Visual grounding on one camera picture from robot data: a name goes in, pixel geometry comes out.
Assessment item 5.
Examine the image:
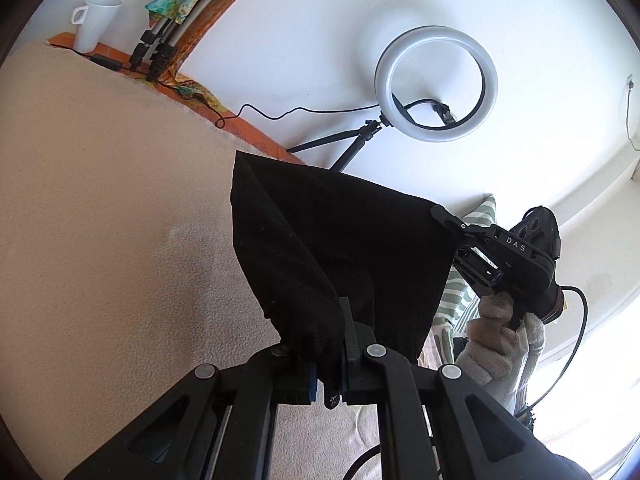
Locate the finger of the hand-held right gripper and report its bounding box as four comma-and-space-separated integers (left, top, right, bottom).
430, 204, 498, 243
452, 245, 503, 291

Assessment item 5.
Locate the person's right hand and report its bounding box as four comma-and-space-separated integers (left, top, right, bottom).
454, 291, 546, 411

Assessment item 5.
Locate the black mini tripod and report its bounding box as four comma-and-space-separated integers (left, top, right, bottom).
287, 117, 391, 173

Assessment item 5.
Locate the white ring light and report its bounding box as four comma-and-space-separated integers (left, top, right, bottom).
374, 25, 499, 143

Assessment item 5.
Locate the striped green white cloth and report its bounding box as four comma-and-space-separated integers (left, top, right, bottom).
417, 194, 498, 376

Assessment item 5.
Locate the black ring light cable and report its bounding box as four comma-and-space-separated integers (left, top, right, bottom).
45, 40, 386, 131

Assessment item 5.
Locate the beige blanket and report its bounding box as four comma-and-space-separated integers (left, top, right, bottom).
0, 40, 381, 480

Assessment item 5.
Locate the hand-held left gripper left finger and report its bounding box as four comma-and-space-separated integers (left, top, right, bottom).
65, 344, 318, 480

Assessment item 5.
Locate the orange patterned bedsheet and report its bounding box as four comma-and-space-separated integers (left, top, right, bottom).
45, 32, 308, 166

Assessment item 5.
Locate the black t-shirt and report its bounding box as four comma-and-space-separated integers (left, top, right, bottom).
230, 152, 463, 411

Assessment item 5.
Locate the white cup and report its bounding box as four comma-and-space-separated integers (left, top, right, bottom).
70, 0, 123, 54

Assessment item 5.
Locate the folded grey tripod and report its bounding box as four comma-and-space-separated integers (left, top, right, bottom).
129, 0, 266, 83

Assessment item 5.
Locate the thin wall cable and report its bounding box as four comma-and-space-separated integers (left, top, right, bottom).
625, 75, 640, 153

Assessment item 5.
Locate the colourful floral cloth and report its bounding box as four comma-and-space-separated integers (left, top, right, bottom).
145, 0, 236, 106

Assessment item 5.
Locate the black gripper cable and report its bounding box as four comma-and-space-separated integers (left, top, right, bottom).
515, 286, 590, 416

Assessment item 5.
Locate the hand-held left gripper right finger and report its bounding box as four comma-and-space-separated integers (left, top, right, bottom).
339, 297, 587, 480

